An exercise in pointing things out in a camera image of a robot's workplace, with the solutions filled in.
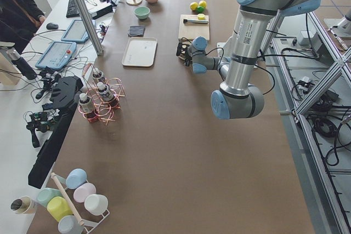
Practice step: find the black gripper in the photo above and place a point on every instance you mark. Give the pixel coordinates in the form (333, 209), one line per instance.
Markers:
(187, 59)

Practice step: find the cream rabbit serving tray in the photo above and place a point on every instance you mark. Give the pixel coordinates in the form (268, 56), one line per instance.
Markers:
(139, 52)

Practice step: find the yellow lemon left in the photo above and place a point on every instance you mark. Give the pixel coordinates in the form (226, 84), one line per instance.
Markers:
(193, 6)

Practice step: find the yellow lemon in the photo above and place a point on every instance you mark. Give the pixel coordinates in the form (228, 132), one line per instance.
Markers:
(203, 3)
(193, 6)

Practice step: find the yellow lemon right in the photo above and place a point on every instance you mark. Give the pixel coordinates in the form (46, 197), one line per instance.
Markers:
(203, 3)

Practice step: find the green lime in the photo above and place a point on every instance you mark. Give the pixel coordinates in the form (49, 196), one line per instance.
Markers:
(200, 9)

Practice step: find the mint green bowl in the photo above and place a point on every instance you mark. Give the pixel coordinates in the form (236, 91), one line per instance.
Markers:
(142, 12)

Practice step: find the halved lime on board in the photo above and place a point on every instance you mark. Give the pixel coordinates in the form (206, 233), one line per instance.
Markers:
(201, 17)

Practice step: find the wooden cutting board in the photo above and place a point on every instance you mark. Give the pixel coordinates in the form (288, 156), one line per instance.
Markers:
(193, 30)

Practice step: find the folded grey cloth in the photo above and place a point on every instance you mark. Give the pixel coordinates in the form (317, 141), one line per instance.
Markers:
(136, 31)

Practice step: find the black keyboard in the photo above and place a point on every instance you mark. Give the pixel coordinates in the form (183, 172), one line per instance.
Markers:
(72, 9)

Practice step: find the blue teach pendant far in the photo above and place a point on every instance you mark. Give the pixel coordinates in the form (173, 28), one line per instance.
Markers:
(75, 32)

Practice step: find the blue teach pendant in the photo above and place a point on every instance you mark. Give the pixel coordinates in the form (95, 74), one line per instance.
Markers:
(75, 32)
(57, 55)

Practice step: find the tea bottle back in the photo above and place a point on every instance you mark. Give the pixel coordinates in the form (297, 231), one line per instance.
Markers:
(98, 76)

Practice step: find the tea bottle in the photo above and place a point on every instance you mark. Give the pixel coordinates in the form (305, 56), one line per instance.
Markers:
(87, 107)
(107, 95)
(98, 76)

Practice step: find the black computer mouse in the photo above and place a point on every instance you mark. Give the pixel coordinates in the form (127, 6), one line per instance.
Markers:
(52, 26)

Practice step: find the tea bottle middle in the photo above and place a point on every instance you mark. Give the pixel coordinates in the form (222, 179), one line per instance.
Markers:
(107, 95)

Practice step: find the blue teach pendant near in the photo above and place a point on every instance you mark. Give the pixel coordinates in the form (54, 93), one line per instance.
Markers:
(57, 55)

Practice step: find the tea bottle front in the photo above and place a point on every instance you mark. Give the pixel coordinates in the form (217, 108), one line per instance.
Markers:
(87, 107)

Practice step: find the person in dark jacket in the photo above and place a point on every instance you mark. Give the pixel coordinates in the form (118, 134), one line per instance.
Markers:
(20, 20)

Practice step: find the black water bottle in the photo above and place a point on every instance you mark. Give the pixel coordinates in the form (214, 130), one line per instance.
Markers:
(26, 70)

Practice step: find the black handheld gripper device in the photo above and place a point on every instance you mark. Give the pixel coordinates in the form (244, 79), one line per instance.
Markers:
(38, 124)

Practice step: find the light blue cup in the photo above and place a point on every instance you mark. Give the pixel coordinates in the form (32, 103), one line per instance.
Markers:
(76, 178)

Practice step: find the pink cup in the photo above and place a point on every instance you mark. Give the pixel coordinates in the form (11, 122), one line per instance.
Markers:
(82, 192)

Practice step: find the white cup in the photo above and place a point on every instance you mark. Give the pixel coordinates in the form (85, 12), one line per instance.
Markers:
(96, 204)

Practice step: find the mint green cup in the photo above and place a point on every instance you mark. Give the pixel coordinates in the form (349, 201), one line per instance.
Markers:
(45, 195)

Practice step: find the yellow cup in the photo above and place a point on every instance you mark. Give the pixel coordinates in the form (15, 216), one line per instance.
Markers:
(58, 208)

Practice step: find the white cup rack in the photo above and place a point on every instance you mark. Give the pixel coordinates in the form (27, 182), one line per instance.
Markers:
(83, 216)

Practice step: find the grey blue cup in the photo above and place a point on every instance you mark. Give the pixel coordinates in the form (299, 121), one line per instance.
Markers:
(69, 225)

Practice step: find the knife with blue handle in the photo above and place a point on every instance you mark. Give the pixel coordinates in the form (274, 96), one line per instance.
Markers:
(190, 21)

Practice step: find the aluminium frame post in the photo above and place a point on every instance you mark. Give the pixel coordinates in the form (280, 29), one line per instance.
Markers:
(88, 24)

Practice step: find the copper wire bottle rack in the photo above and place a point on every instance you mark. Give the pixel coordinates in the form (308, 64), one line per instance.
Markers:
(104, 111)

